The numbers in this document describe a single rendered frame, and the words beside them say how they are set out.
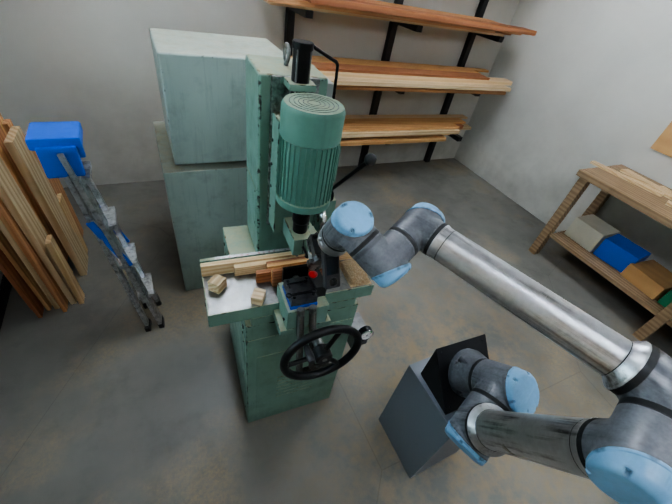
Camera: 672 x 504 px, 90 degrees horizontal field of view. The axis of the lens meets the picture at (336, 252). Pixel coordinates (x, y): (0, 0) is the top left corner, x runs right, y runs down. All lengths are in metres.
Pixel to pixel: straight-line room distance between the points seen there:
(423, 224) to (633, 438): 0.52
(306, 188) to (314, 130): 0.17
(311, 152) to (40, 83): 2.63
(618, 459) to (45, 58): 3.40
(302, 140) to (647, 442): 0.90
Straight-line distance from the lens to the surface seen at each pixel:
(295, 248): 1.17
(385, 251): 0.77
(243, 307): 1.16
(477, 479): 2.13
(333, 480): 1.89
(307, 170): 0.97
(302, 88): 1.08
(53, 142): 1.63
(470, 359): 1.45
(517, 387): 1.32
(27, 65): 3.31
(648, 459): 0.78
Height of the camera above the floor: 1.80
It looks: 40 degrees down
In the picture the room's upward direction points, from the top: 12 degrees clockwise
